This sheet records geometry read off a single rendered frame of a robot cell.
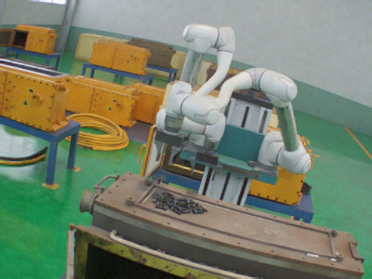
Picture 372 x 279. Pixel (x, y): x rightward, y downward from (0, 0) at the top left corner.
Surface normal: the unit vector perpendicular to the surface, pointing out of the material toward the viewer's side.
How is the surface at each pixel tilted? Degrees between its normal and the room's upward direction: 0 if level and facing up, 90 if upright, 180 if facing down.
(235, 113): 90
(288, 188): 90
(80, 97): 90
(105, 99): 90
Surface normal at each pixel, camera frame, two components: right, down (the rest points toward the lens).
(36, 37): -0.19, 0.21
